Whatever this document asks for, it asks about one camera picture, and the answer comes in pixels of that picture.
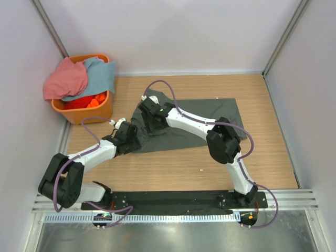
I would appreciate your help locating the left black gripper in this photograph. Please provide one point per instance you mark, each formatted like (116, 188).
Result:
(135, 145)

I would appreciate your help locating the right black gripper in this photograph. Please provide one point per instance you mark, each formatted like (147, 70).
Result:
(149, 127)

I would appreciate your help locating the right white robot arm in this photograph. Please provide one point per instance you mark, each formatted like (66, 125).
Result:
(222, 140)

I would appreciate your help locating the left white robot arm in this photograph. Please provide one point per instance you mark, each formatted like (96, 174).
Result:
(63, 180)

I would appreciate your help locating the red orange t shirt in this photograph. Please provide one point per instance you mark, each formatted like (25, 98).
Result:
(86, 102)

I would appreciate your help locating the orange plastic tub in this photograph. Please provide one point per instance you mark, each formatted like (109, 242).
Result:
(75, 116)

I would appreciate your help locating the light blue t shirt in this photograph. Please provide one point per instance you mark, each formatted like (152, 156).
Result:
(100, 78)

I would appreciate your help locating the pink t shirt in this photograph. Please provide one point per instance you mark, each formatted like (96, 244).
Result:
(69, 79)

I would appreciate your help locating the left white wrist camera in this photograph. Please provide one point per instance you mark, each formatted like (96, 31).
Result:
(117, 124)

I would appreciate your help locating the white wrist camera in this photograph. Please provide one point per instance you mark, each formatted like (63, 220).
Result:
(153, 98)
(117, 124)

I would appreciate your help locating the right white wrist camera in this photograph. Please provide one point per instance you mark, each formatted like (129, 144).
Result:
(153, 98)

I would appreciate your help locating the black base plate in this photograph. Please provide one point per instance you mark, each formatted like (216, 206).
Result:
(176, 203)

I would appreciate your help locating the slotted cable duct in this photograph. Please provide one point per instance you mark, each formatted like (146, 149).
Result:
(100, 218)

